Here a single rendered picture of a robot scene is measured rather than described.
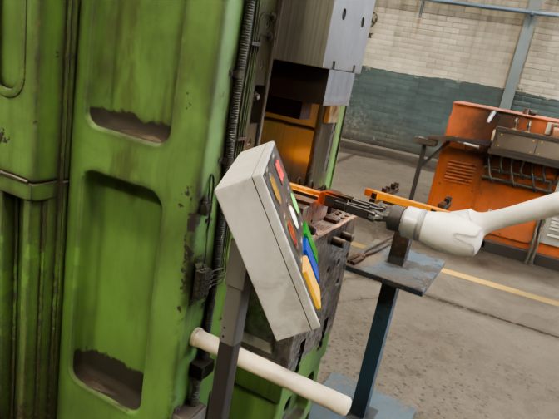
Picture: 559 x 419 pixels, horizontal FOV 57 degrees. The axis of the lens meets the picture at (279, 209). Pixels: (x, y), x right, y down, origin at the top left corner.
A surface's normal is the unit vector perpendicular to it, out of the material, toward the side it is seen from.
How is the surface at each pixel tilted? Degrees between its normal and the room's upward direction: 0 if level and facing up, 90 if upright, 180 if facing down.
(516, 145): 90
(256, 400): 89
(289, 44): 90
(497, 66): 91
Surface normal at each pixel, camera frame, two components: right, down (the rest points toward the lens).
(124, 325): -0.46, 0.18
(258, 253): -0.04, 0.28
